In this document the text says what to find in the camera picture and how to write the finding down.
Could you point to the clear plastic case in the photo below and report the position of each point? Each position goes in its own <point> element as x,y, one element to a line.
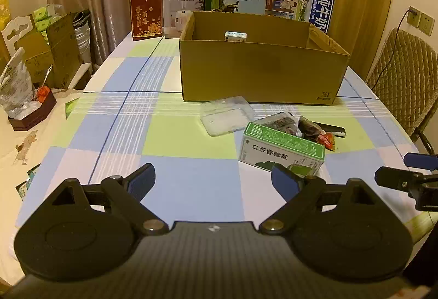
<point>224,116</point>

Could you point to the white appliance box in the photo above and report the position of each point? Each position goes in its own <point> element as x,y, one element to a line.
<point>175,15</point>

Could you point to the red gift box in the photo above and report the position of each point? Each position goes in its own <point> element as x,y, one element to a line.
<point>146,19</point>

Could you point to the large cardboard box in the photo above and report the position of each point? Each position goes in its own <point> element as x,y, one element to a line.
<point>282,61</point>

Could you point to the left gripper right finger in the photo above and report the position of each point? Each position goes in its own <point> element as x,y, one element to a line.
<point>308,195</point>

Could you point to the blue milk carton box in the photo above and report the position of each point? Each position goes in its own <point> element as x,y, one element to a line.
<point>316,12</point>

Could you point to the clear packet dark contents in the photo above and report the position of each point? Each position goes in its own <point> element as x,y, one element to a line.
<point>284,122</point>

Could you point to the dark wooden tray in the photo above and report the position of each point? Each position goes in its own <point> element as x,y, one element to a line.
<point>37,116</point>

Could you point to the quilted brown chair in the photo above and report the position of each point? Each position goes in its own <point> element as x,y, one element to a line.
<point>405,80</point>

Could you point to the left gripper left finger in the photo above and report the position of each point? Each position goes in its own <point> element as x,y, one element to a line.
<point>110,207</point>

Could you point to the brown cardboard box stack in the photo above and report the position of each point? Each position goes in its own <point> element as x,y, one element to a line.
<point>53,59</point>

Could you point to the yellow plastic bag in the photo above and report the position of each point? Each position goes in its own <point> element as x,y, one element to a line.
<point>5,13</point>

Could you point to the dark brown snack packet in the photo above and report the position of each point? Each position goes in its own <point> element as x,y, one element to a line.
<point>310,130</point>

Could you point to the wall power socket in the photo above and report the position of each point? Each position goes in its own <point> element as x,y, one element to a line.
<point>414,16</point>

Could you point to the checkered tablecloth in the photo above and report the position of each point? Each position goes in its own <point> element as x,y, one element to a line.
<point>132,112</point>

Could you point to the white plastic bag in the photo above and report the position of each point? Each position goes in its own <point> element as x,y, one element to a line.
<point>17,90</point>

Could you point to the orange handled tool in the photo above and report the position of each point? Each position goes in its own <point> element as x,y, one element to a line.
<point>44,90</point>

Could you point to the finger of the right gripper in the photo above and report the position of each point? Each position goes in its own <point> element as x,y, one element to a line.
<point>400,180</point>
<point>419,160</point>

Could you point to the green white medicine box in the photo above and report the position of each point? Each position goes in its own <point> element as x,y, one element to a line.
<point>264,147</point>

